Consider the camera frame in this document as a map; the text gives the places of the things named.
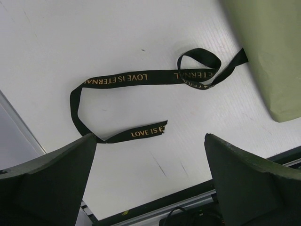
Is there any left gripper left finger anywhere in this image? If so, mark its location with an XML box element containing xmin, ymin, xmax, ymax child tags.
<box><xmin>0</xmin><ymin>134</ymin><xmax>97</xmax><ymax>226</ymax></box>

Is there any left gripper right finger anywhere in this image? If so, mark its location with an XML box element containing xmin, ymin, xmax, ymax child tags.
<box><xmin>204</xmin><ymin>134</ymin><xmax>301</xmax><ymax>226</ymax></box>

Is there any black gold-lettered ribbon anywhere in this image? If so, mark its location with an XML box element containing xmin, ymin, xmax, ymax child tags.
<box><xmin>70</xmin><ymin>48</ymin><xmax>248</xmax><ymax>136</ymax></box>

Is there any green and peach wrapping paper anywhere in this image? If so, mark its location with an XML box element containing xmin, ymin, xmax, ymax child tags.
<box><xmin>222</xmin><ymin>0</ymin><xmax>301</xmax><ymax>122</ymax></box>

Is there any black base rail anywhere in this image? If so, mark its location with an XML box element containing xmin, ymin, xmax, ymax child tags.
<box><xmin>79</xmin><ymin>145</ymin><xmax>301</xmax><ymax>226</ymax></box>

